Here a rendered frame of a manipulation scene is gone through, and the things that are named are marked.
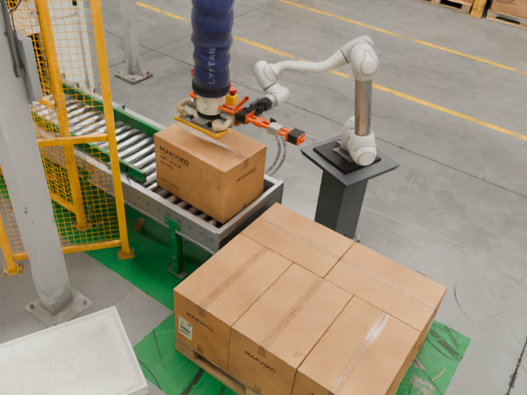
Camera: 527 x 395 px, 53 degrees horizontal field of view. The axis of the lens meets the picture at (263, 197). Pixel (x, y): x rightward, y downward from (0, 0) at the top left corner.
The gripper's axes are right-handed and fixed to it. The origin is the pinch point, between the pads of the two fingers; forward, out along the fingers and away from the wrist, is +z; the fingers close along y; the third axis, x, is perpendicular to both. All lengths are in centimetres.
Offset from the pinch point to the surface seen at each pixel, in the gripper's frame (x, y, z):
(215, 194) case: 4, 47, 22
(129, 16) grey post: 269, 50, -161
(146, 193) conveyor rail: 51, 62, 35
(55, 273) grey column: 60, 88, 103
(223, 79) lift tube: 15.7, -18.4, 1.8
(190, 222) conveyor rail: 12, 65, 36
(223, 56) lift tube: 16.6, -32.0, 1.4
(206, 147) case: 21.4, 26.4, 9.5
